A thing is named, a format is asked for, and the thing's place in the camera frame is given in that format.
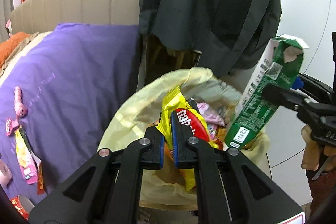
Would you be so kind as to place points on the red fleece sleeve forearm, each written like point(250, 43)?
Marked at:
point(320, 188)

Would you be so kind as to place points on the orange pillow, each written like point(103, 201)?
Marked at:
point(7, 47)

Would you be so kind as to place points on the dark green hanging jacket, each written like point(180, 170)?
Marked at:
point(230, 34)

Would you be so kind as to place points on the yellow red snack wrapper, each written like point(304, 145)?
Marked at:
point(179, 121)

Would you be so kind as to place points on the pink candy wrapper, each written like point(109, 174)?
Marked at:
point(11, 125)

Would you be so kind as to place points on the pink yellow chip bag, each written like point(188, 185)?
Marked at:
point(25, 158)

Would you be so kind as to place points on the red gold paper cup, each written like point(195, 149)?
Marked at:
point(23, 205)

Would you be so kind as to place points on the right hand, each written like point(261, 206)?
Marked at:
point(313, 152)

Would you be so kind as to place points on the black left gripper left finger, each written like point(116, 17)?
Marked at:
point(106, 188)

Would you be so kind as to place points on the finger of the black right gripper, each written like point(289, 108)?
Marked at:
point(287, 98)

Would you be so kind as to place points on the beige padded headboard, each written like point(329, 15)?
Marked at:
point(33, 16)

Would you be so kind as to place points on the pink plush toy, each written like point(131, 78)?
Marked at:
point(19, 107)

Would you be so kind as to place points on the green white milk carton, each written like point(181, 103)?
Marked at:
point(279, 65)

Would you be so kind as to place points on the purple bed sheet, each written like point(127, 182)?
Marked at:
point(73, 82)

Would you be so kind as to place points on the pink doll by headboard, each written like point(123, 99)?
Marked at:
point(9, 28)

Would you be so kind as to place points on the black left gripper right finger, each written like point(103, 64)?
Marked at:
point(232, 189)

